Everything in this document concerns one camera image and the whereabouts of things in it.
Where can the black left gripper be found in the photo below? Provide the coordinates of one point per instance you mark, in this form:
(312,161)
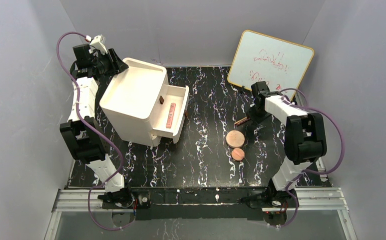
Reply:
(112,62)

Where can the whiteboard with yellow frame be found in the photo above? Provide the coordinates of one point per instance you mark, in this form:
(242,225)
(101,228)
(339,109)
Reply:
(259,57)

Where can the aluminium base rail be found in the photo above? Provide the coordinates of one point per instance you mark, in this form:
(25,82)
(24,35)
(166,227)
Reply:
(82,200)

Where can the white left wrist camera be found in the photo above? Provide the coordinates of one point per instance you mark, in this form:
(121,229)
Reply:
(97,43)

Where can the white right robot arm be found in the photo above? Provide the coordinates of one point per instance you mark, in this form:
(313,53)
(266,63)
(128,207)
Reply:
(304,140)

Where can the small round pink compact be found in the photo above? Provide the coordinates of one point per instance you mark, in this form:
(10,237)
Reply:
(237,154)

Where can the large round pink compact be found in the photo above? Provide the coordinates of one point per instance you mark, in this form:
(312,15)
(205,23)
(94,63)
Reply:
(235,139)

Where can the white drawer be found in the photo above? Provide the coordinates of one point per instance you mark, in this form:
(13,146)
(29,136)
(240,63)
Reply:
(170,94)

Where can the red lip gloss tube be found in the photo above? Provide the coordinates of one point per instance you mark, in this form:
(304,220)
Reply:
(241,121)

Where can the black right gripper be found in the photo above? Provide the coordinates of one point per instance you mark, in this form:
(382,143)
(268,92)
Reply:
(255,110)

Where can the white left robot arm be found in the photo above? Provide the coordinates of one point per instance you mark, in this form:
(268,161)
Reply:
(82,133)

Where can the white three-drawer organizer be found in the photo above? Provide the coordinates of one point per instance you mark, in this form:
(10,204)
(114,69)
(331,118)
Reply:
(130,98)

